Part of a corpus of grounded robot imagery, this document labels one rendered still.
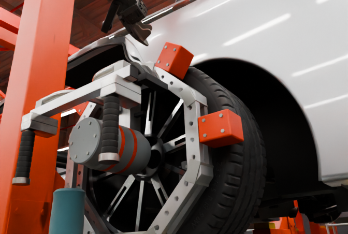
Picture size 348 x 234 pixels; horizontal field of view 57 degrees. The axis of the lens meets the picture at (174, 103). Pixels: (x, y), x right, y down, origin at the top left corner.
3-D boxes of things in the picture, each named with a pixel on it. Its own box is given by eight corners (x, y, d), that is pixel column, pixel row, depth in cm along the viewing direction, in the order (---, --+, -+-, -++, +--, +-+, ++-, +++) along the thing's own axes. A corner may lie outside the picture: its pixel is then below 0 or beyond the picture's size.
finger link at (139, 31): (158, 43, 109) (142, 21, 105) (143, 50, 111) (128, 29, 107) (158, 39, 112) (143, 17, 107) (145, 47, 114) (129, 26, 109)
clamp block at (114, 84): (142, 104, 77) (142, 85, 80) (114, 92, 71) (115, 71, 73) (127, 110, 80) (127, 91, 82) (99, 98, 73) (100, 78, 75)
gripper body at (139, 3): (146, 19, 104) (124, -13, 98) (125, 31, 107) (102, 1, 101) (149, 11, 110) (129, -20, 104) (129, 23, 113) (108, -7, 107)
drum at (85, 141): (154, 173, 94) (154, 128, 99) (98, 160, 78) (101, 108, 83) (120, 180, 101) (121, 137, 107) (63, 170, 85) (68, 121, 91)
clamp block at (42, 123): (57, 135, 95) (59, 118, 98) (29, 127, 89) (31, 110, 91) (47, 139, 98) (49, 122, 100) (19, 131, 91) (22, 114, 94)
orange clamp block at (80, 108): (106, 106, 119) (96, 96, 125) (89, 100, 113) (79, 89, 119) (96, 122, 119) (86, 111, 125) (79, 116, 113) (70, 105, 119)
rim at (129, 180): (224, 81, 119) (128, 131, 143) (190, 55, 102) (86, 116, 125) (264, 220, 95) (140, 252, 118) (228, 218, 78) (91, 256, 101)
